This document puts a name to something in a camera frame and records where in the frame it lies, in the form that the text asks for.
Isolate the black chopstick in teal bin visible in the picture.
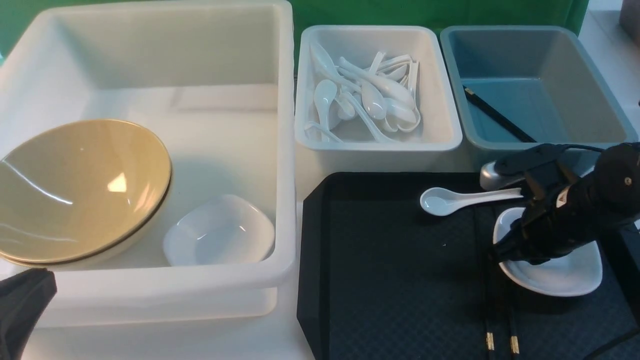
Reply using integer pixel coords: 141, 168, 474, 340
462, 86, 537, 143

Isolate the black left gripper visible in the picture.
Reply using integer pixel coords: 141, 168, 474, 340
0, 268, 57, 360

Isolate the black serving tray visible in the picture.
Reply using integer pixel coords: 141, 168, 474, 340
297, 172, 639, 360

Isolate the yellow noodle bowl in tub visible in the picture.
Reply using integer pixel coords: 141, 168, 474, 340
0, 165, 173, 272

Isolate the white spoon upper left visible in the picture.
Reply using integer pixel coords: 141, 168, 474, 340
310, 42, 362, 92

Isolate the yellow noodle bowl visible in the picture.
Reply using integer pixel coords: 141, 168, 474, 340
0, 119, 173, 264
0, 165, 173, 272

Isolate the white spoon lower left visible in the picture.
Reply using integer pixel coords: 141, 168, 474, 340
313, 79, 338, 130

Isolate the white soup spoon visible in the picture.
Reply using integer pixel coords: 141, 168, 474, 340
419, 187, 523, 217

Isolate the large white plastic tub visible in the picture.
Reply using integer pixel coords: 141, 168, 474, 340
1, 0, 297, 330

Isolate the white spoon centre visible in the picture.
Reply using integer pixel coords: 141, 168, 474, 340
361, 80, 387, 120

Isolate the white spoon bin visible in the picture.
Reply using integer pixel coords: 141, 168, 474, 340
294, 25, 463, 176

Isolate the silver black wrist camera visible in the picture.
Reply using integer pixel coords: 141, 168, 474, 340
479, 143, 570, 191

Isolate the white square dish in tub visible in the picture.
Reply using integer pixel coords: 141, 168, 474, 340
162, 194, 275, 267

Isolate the black chopstick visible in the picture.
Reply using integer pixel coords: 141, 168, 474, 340
501, 278, 521, 360
475, 208, 496, 360
462, 86, 537, 143

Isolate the teal plastic bin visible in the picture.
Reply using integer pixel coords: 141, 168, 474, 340
439, 25, 639, 171

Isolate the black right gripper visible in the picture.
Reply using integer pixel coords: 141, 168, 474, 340
489, 170, 616, 265

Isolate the white spoon long diagonal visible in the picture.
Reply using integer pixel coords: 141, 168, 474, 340
338, 56, 416, 110

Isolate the white square dish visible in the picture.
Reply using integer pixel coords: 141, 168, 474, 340
493, 207, 604, 297
162, 194, 275, 267

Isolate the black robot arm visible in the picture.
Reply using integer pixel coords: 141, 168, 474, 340
490, 142, 640, 265

